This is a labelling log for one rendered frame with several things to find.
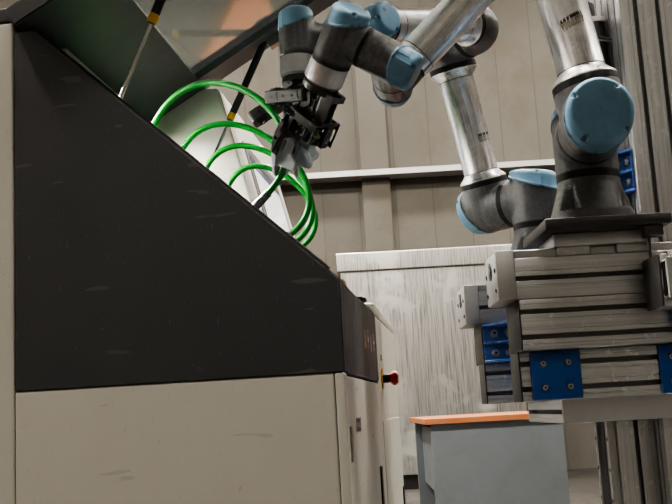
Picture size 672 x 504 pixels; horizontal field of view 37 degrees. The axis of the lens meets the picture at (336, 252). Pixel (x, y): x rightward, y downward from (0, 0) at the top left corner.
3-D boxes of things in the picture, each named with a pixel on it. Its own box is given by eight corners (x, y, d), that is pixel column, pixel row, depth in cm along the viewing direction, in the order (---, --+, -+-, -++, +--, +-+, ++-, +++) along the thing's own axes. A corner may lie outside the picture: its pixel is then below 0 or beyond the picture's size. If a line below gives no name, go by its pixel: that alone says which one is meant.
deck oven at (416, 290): (513, 473, 1016) (496, 264, 1051) (537, 482, 885) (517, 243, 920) (349, 482, 1017) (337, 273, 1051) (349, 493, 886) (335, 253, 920)
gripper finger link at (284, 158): (280, 188, 191) (300, 147, 187) (260, 172, 194) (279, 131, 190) (290, 188, 193) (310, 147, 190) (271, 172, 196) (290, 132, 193)
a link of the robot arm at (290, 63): (276, 54, 208) (283, 67, 216) (277, 75, 207) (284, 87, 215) (312, 51, 207) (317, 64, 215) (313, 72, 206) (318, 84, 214)
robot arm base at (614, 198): (622, 231, 192) (617, 181, 194) (645, 216, 177) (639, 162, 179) (544, 235, 192) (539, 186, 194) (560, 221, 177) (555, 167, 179)
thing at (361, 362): (347, 372, 170) (342, 280, 173) (322, 374, 171) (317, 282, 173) (377, 381, 231) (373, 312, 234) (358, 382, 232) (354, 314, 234)
